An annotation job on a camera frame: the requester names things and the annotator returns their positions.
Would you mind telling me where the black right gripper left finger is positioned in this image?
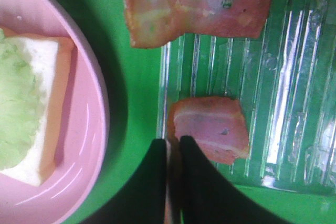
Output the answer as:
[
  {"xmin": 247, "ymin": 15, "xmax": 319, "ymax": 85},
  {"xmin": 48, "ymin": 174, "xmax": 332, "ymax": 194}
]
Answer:
[{"xmin": 82, "ymin": 139, "xmax": 167, "ymax": 223}]

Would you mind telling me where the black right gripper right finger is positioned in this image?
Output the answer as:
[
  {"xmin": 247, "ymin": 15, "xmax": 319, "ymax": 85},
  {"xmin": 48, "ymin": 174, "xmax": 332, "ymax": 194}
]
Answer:
[{"xmin": 180, "ymin": 136, "xmax": 286, "ymax": 223}]

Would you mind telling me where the bacon strip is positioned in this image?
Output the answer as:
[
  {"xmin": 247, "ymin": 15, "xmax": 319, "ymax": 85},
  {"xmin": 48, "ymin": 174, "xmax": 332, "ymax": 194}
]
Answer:
[
  {"xmin": 124, "ymin": 0, "xmax": 271, "ymax": 48},
  {"xmin": 164, "ymin": 96, "xmax": 249, "ymax": 223}
]

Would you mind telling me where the green lettuce leaf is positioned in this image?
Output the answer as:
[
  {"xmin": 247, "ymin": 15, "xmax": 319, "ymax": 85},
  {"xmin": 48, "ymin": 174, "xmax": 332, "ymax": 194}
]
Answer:
[{"xmin": 1, "ymin": 29, "xmax": 44, "ymax": 170}]

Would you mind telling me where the bread slice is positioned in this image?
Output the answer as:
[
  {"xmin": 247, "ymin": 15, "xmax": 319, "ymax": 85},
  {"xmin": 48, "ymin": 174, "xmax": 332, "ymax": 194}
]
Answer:
[{"xmin": 1, "ymin": 27, "xmax": 75, "ymax": 186}]

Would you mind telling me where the green tablecloth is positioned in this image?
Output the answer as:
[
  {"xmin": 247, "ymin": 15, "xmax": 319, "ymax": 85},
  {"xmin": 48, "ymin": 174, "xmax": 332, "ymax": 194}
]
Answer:
[{"xmin": 57, "ymin": 0, "xmax": 335, "ymax": 223}]

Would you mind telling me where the right clear plastic tray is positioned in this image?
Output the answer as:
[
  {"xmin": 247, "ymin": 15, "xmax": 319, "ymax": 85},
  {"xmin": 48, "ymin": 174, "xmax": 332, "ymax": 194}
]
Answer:
[{"xmin": 156, "ymin": 0, "xmax": 335, "ymax": 195}]

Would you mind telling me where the pink round plate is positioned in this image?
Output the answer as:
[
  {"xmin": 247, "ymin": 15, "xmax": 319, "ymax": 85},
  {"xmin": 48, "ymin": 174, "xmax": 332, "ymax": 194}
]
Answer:
[{"xmin": 1, "ymin": 0, "xmax": 109, "ymax": 223}]

